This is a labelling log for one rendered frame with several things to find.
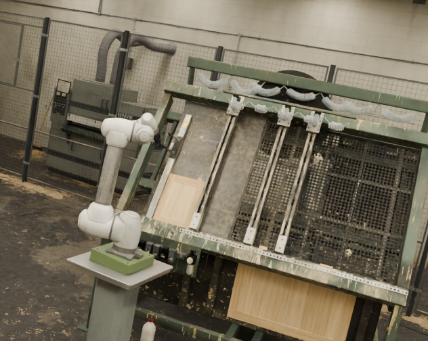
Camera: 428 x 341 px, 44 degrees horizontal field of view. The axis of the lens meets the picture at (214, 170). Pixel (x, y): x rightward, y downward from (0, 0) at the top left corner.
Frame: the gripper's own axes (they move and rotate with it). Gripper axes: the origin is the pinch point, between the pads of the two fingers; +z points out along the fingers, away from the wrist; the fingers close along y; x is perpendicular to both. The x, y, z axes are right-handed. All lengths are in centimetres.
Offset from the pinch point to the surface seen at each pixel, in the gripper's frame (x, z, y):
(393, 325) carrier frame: 198, 22, 81
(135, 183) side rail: -11.5, 13.2, 32.5
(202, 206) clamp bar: 49, 8, 38
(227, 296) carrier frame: 79, 55, 89
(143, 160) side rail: -11.7, 10.7, 12.6
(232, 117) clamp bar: 46, 12, -44
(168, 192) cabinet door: 17.5, 13.6, 32.3
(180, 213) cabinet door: 32, 14, 46
